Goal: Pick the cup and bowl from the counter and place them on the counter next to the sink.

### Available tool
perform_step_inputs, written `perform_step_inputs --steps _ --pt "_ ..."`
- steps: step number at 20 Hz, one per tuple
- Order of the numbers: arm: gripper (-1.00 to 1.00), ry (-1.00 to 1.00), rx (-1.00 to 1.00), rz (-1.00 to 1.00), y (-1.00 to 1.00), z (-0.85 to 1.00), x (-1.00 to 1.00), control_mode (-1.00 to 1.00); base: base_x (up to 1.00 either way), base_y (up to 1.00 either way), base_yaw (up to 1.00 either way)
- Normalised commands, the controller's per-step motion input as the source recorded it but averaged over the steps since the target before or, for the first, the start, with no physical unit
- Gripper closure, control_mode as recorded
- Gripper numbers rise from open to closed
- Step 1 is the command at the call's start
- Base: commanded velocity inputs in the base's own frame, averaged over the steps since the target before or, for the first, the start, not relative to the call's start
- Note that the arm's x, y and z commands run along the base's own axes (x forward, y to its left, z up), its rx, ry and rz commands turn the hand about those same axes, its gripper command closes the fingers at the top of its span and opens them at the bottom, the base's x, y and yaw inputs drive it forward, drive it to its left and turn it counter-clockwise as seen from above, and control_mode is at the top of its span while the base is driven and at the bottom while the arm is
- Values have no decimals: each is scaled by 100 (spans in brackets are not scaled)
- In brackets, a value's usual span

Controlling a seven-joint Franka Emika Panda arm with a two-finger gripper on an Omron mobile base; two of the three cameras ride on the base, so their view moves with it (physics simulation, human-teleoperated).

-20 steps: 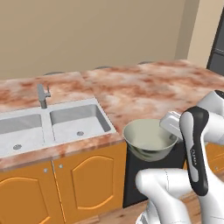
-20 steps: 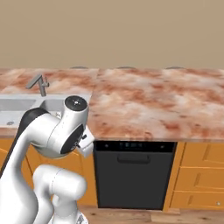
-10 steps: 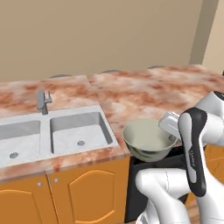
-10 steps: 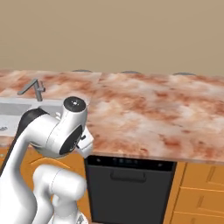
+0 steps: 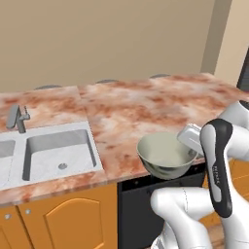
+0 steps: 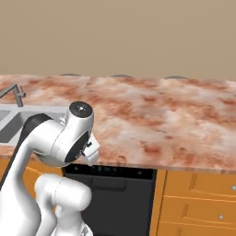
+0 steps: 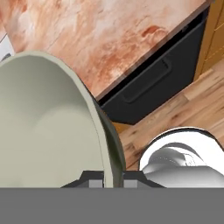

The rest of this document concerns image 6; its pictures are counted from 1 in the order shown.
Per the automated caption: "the orange wooden cupboard door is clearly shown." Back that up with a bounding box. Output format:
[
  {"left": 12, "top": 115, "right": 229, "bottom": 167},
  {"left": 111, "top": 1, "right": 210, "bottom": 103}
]
[{"left": 0, "top": 157, "right": 65, "bottom": 201}]

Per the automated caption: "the grey metal tap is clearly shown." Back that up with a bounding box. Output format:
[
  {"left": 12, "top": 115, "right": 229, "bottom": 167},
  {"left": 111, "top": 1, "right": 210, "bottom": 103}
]
[{"left": 0, "top": 83, "right": 28, "bottom": 108}]

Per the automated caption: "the grey round stool seat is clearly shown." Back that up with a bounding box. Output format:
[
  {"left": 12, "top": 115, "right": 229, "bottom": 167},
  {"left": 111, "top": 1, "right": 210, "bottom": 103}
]
[
  {"left": 164, "top": 75, "right": 190, "bottom": 80},
  {"left": 109, "top": 73, "right": 134, "bottom": 78},
  {"left": 59, "top": 72, "right": 82, "bottom": 77}
]

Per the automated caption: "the orange wooden drawer front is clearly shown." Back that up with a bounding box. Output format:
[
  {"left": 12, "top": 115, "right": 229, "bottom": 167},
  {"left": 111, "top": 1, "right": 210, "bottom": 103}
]
[
  {"left": 159, "top": 195, "right": 236, "bottom": 230},
  {"left": 163, "top": 171, "right": 236, "bottom": 198},
  {"left": 157, "top": 221, "right": 236, "bottom": 236}
]

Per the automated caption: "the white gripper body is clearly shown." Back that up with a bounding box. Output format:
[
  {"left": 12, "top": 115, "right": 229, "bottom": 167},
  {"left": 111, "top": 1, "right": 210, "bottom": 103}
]
[{"left": 82, "top": 134, "right": 101, "bottom": 167}]

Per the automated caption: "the grey steel sink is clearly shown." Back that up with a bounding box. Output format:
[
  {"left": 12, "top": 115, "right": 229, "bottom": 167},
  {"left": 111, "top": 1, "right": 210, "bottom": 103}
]
[{"left": 0, "top": 103, "right": 67, "bottom": 146}]

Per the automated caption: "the black dishwasher handle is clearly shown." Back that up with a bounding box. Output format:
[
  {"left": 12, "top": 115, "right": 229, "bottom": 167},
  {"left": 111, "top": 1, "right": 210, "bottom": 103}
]
[{"left": 91, "top": 177, "right": 129, "bottom": 193}]

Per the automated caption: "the black dishwasher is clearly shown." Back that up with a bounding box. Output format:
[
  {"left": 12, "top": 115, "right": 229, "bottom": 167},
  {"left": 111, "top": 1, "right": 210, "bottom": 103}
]
[{"left": 62, "top": 163, "right": 158, "bottom": 236}]

